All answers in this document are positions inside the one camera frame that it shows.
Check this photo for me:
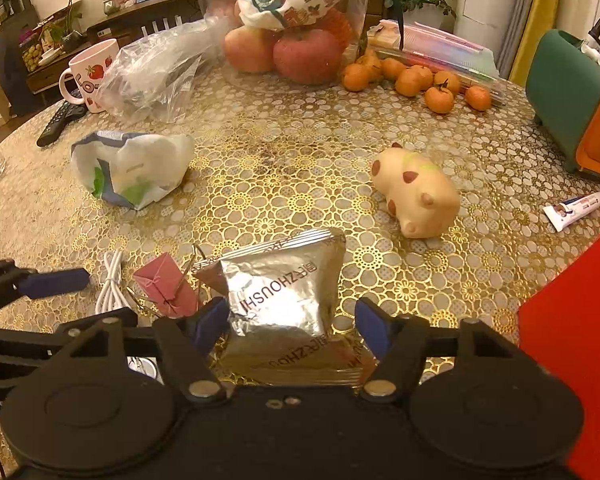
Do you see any white toothpaste tube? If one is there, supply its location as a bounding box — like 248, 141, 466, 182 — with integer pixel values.
544, 191, 600, 233

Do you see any orange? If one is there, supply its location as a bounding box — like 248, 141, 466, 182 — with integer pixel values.
325, 5, 354, 47

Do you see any red cardboard box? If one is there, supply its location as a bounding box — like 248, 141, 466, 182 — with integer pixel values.
517, 220, 600, 480

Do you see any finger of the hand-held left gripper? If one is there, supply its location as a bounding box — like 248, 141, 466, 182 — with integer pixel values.
0, 310, 137, 366
0, 259, 90, 318

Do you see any cream spotted pig toy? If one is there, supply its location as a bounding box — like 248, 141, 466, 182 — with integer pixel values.
371, 142, 461, 238

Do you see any pink strawberry mug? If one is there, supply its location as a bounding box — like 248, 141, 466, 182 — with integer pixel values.
59, 38, 120, 113

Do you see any green orange tissue box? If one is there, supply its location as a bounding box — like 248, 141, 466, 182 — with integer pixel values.
525, 29, 600, 183

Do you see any red apple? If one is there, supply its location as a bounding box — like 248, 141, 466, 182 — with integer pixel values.
272, 27, 346, 85
224, 25, 281, 73

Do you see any wooden tv cabinet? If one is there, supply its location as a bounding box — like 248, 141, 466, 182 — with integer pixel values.
27, 0, 207, 92

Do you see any white blue wet wipes pack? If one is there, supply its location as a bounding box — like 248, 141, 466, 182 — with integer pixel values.
71, 130, 196, 211

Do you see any yellow grey curtain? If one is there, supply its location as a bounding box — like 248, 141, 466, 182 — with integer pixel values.
500, 0, 566, 86

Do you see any black remote control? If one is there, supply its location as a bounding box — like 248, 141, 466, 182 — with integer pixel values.
36, 101, 88, 147

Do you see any white column air conditioner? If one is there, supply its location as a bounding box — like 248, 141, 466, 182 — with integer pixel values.
455, 0, 528, 51

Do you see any white cable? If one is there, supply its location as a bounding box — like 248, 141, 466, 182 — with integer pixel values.
96, 250, 131, 314

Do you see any white router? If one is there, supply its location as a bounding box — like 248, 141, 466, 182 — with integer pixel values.
142, 16, 184, 37

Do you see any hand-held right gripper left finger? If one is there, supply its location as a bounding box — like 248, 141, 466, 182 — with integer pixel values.
67, 297, 231, 403

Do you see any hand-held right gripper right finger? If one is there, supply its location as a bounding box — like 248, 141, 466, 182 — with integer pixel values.
355, 297, 518, 402

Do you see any gold lace patterned desktop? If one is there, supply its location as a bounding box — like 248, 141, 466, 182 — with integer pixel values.
0, 35, 600, 411

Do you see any silver foil snack bag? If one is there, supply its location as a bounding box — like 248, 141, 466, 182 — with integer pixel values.
192, 227, 376, 387

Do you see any clear plastic bag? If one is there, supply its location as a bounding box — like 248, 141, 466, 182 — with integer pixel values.
97, 22, 226, 123

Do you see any pink binder clip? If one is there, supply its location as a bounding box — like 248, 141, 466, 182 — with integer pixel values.
132, 245, 217, 319

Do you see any pile of tangerines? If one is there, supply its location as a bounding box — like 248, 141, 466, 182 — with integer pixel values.
342, 55, 493, 114

